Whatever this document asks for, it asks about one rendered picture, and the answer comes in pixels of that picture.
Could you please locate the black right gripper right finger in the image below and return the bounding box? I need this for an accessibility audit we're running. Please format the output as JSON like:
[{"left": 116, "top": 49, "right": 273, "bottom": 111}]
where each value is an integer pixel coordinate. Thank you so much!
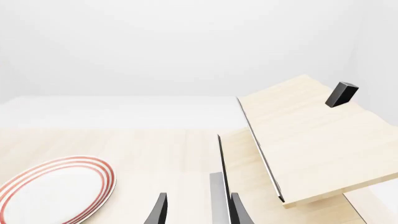
[{"left": 230, "top": 192, "right": 256, "bottom": 224}]

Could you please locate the pale wooden drawer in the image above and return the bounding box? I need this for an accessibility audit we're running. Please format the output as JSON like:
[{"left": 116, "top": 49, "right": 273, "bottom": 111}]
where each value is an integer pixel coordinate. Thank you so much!
[{"left": 217, "top": 127, "right": 368, "bottom": 224}]

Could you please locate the pale wooden cabinet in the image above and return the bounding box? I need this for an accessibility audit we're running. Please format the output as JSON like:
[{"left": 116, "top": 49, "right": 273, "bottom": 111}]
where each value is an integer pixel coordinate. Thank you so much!
[{"left": 236, "top": 73, "right": 398, "bottom": 224}]

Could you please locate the small black block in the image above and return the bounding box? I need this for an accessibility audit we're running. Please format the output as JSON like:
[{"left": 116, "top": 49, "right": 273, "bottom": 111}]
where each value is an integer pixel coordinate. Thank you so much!
[{"left": 324, "top": 81, "right": 359, "bottom": 108}]

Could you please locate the white plate with red rings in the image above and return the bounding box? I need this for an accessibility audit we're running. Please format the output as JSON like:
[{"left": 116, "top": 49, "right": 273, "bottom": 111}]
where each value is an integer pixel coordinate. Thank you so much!
[{"left": 0, "top": 155, "right": 118, "bottom": 224}]

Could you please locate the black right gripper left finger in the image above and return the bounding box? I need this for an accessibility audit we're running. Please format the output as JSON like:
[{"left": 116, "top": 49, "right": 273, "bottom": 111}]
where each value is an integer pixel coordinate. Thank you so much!
[{"left": 143, "top": 192, "right": 169, "bottom": 224}]

